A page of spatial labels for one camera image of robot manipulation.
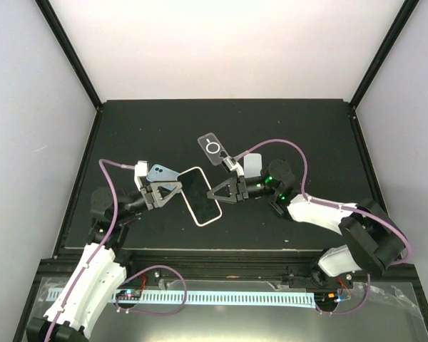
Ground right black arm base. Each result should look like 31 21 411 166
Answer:
287 264 353 291

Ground beige pink phone case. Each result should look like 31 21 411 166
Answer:
176 165 223 227

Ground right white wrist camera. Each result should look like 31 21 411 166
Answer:
222 156 244 177

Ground left black corner post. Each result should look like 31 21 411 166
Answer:
35 0 103 110

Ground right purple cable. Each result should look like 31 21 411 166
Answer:
231 138 413 316

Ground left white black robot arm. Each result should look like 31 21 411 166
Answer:
26 181 182 341

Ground right black corner post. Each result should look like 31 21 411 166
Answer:
350 0 419 109

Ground left small circuit board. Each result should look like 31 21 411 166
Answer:
116 289 141 301

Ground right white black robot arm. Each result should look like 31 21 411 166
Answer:
207 160 408 287

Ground black corner post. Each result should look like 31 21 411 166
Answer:
350 0 419 109
35 0 103 110

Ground black front frame rail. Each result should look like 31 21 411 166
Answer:
39 249 428 342

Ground small circuit board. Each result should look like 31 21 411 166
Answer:
116 289 141 301
314 292 352 304

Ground black screen phone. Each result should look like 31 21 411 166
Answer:
179 168 221 224

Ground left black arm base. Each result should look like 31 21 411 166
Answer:
121 266 161 286

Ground clear magsafe phone case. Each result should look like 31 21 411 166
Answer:
198 133 229 166

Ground right small circuit board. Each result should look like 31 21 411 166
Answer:
314 292 352 304

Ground white slotted cable duct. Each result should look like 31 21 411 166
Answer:
46 287 317 310

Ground white phone face down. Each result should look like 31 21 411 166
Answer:
243 152 263 178

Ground light blue phone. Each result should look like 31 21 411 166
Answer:
146 164 179 182

